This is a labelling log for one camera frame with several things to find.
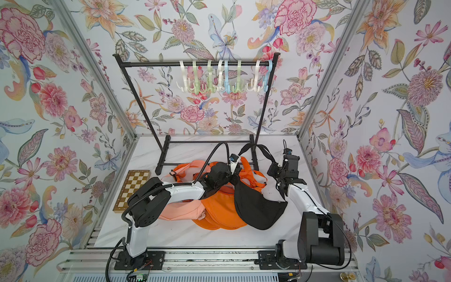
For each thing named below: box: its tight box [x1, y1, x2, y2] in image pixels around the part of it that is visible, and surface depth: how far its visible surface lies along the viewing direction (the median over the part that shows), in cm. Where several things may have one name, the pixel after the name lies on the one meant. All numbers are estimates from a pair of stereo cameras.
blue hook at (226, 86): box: [223, 59, 231, 94], surface depth 73 cm
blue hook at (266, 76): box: [262, 59, 274, 93], surface depth 76 cm
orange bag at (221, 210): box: [192, 185, 248, 231], surface depth 80 cm
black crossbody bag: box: [233, 143, 288, 231], surface depth 86 cm
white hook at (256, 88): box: [246, 59, 265, 93], surface depth 75 cm
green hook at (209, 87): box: [206, 59, 217, 94], surface depth 76 cm
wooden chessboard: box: [112, 169, 151, 214], surface depth 97 cm
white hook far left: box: [176, 60, 191, 93], surface depth 75 cm
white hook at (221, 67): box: [217, 59, 225, 92], surface depth 74 cm
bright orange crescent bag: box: [191, 212, 228, 230], surface depth 80 cm
